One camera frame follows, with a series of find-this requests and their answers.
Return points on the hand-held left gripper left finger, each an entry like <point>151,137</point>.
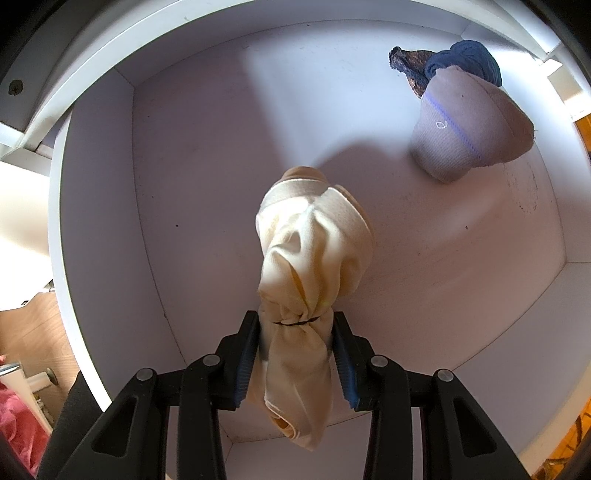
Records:
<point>247,369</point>

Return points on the white drawer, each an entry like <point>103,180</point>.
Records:
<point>207,184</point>

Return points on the white metal furniture leg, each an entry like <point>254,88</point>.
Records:
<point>32,381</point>

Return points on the dark speckled sock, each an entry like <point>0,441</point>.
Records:
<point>411,67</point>

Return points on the navy sock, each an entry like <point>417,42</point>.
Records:
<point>475,57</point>

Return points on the red ruffled cloth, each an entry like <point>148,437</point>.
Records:
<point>18,424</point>

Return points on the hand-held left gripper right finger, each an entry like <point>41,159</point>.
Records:
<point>345,374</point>

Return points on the cream sock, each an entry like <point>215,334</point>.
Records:
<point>309,258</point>

